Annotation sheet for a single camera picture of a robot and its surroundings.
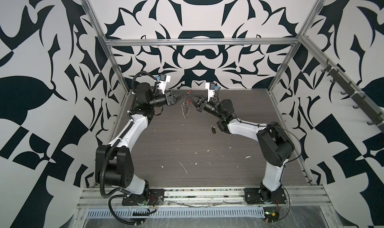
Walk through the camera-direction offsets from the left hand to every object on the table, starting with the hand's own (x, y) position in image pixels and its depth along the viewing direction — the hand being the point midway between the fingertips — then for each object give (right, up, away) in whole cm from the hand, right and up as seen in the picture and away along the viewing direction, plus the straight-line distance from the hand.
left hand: (185, 91), depth 72 cm
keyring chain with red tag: (0, -7, +2) cm, 7 cm away
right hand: (+1, -3, 0) cm, 3 cm away
